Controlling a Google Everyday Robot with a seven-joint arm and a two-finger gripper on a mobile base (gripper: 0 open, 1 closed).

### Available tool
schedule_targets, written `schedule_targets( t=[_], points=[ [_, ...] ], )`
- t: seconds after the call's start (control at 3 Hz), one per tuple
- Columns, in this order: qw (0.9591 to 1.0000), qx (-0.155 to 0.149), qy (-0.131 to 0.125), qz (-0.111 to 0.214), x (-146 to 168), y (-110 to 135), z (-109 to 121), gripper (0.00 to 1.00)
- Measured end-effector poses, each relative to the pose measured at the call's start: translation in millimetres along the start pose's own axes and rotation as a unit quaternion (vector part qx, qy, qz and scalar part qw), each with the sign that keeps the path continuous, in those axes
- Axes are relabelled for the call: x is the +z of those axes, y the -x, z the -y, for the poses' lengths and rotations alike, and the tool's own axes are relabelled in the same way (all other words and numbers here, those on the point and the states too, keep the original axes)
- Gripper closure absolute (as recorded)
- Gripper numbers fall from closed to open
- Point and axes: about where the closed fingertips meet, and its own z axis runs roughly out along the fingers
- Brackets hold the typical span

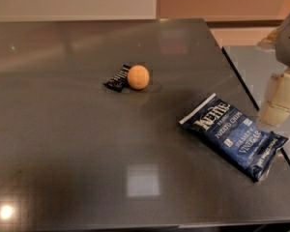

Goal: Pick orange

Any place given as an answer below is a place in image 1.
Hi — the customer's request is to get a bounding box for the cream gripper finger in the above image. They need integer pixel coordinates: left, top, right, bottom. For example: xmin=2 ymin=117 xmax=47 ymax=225
xmin=258 ymin=68 xmax=290 ymax=127

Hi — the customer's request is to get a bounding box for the orange fruit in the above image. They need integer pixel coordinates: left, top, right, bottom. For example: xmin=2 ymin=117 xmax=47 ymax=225
xmin=128 ymin=65 xmax=150 ymax=90

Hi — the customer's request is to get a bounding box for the grey side table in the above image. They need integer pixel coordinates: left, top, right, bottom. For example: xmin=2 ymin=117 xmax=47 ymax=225
xmin=222 ymin=45 xmax=290 ymax=167

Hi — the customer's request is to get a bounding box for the blue Kettle chips bag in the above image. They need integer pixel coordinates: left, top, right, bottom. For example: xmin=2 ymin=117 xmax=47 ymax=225
xmin=180 ymin=94 xmax=289 ymax=182

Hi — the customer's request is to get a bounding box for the black snack bar wrapper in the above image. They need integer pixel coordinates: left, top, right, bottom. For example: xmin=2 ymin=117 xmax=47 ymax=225
xmin=103 ymin=65 xmax=131 ymax=93

